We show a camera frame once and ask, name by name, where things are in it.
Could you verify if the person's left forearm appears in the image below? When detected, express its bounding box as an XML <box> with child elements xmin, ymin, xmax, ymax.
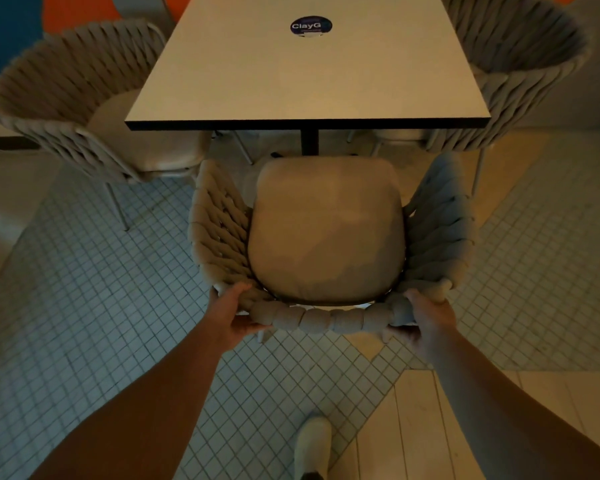
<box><xmin>30</xmin><ymin>322</ymin><xmax>227</xmax><ymax>480</ymax></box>

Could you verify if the person's right hand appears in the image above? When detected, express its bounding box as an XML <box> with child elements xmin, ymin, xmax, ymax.
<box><xmin>382</xmin><ymin>288</ymin><xmax>459</xmax><ymax>364</ymax></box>

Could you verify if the person's left hand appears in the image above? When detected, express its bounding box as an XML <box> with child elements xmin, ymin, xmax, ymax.
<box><xmin>200</xmin><ymin>281</ymin><xmax>276</xmax><ymax>353</ymax></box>

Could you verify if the white table with black edge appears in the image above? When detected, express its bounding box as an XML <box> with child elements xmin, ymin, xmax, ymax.
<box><xmin>125</xmin><ymin>0</ymin><xmax>492</xmax><ymax>156</ymax></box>

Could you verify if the round dark blue sticker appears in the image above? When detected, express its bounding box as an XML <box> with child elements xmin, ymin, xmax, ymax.
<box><xmin>290</xmin><ymin>16</ymin><xmax>334</xmax><ymax>39</ymax></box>

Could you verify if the beige seat cushion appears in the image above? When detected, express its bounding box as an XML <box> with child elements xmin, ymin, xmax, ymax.
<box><xmin>247</xmin><ymin>156</ymin><xmax>407</xmax><ymax>305</ymax></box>
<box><xmin>372</xmin><ymin>129</ymin><xmax>437</xmax><ymax>143</ymax></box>
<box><xmin>86</xmin><ymin>89</ymin><xmax>212</xmax><ymax>173</ymax></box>

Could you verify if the beige woven rope chair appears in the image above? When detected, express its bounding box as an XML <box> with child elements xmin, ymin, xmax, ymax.
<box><xmin>187</xmin><ymin>152</ymin><xmax>479</xmax><ymax>345</ymax></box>
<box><xmin>0</xmin><ymin>20</ymin><xmax>214</xmax><ymax>233</ymax></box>
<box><xmin>346</xmin><ymin>0</ymin><xmax>594</xmax><ymax>196</ymax></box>

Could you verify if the person's white shoe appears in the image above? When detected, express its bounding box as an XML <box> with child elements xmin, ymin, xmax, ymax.
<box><xmin>293</xmin><ymin>414</ymin><xmax>333</xmax><ymax>480</ymax></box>

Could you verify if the person's right forearm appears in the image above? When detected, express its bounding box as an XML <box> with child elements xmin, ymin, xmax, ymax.
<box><xmin>429</xmin><ymin>327</ymin><xmax>600</xmax><ymax>480</ymax></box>

